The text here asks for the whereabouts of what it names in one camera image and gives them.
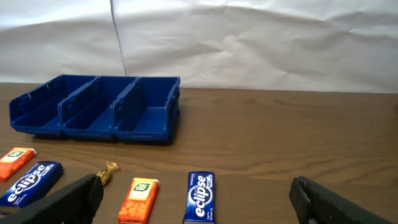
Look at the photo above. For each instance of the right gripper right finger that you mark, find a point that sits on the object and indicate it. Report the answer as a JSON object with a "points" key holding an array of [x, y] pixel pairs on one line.
{"points": [[326, 205]]}

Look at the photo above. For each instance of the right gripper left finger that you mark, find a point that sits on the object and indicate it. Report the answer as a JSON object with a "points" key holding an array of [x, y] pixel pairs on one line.
{"points": [[68, 202]]}

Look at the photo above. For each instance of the blue candy pack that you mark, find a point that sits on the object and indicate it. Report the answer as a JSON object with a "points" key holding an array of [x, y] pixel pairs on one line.
{"points": [[31, 183], [199, 197]]}

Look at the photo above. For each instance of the orange candy box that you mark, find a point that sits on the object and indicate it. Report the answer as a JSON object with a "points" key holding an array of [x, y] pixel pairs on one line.
{"points": [[14, 163], [138, 202]]}

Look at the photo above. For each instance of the gold wrapped candy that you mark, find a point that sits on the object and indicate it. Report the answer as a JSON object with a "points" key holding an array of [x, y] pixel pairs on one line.
{"points": [[106, 175]]}

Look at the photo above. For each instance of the blue tray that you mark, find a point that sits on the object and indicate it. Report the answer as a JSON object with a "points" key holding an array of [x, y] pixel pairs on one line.
{"points": [[93, 124]]}

